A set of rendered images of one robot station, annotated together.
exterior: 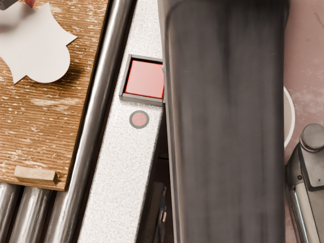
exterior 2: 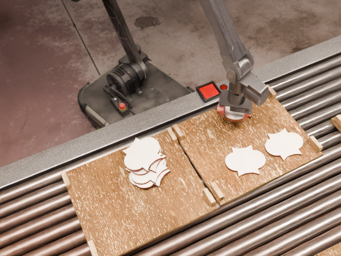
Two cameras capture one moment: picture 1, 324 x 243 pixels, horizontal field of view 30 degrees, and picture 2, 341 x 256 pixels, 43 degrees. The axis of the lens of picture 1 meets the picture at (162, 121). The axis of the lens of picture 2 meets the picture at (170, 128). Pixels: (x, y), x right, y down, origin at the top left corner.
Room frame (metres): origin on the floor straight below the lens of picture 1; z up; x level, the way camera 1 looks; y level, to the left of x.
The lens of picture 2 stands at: (1.23, 0.80, 2.20)
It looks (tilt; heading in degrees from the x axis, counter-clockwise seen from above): 54 degrees down; 233
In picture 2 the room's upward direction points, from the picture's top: 4 degrees counter-clockwise
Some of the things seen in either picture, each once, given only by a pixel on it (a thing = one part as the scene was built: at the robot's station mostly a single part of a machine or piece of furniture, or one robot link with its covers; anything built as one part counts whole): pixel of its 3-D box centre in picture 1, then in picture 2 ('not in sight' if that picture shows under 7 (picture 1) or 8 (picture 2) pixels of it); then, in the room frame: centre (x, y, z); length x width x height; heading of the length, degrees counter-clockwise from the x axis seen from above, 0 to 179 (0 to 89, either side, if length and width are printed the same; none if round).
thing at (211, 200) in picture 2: not in sight; (208, 196); (0.76, 0.36, 0.95); 0.06 x 0.02 x 0.03; 76
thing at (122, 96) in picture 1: (147, 80); (209, 91); (0.44, 0.02, 0.92); 0.08 x 0.08 x 0.02; 75
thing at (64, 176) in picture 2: not in sight; (66, 180); (1.07, 0.00, 0.95); 0.06 x 0.02 x 0.03; 76
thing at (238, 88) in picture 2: not in sight; (240, 83); (0.51, 0.22, 1.19); 0.07 x 0.06 x 0.07; 95
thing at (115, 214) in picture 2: not in sight; (136, 191); (0.91, 0.18, 0.93); 0.41 x 0.35 x 0.02; 166
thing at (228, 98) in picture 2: not in sight; (236, 95); (0.51, 0.21, 1.13); 0.10 x 0.07 x 0.07; 128
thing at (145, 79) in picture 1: (147, 80); (209, 92); (0.44, 0.02, 0.92); 0.06 x 0.06 x 0.01; 75
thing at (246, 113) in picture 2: not in sight; (240, 109); (0.50, 0.23, 1.06); 0.07 x 0.07 x 0.09; 37
